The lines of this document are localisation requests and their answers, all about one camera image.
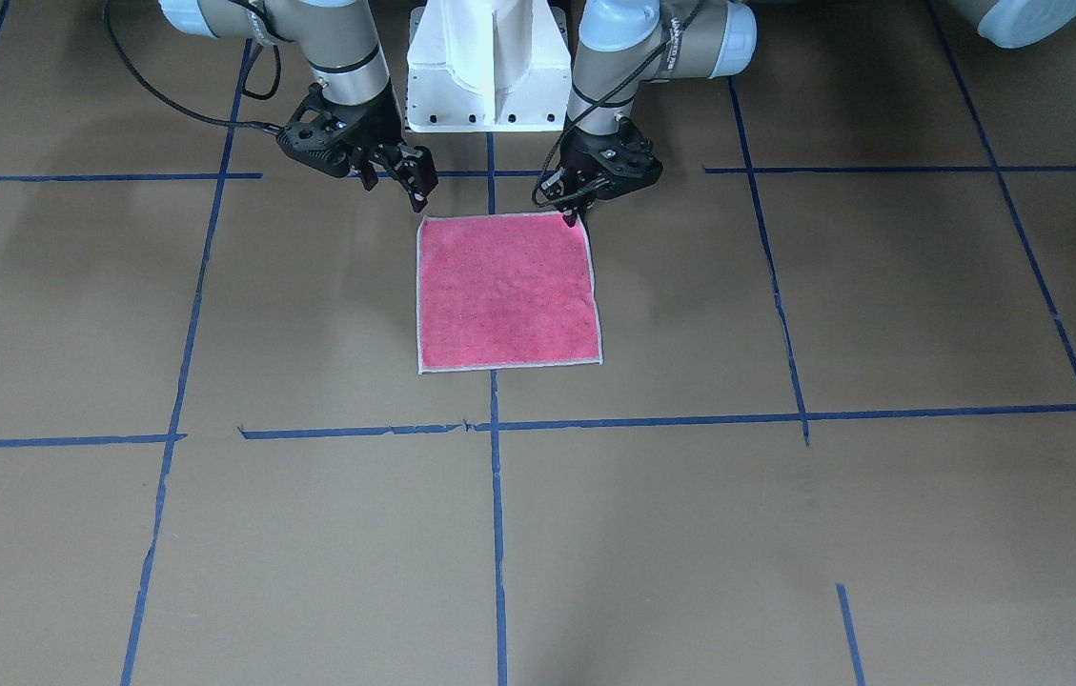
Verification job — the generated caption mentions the pink towel grey underside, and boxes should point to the pink towel grey underside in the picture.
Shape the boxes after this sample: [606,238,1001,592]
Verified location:
[416,212,603,373]

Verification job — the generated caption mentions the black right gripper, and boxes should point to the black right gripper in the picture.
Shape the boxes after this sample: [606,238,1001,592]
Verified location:
[275,82,438,213]

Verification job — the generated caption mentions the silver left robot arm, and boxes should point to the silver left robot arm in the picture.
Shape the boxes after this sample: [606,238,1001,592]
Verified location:
[532,1,758,226]

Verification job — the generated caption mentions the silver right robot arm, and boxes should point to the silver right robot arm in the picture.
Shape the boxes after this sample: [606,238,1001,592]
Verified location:
[159,1,438,212]

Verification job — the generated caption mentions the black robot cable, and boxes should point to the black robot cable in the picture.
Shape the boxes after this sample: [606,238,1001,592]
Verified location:
[102,0,286,134]

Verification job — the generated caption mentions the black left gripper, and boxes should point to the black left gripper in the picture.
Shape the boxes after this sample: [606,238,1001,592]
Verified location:
[538,117,664,227]

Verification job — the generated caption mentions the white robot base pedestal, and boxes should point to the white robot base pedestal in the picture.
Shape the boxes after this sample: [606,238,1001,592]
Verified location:
[404,1,572,133]

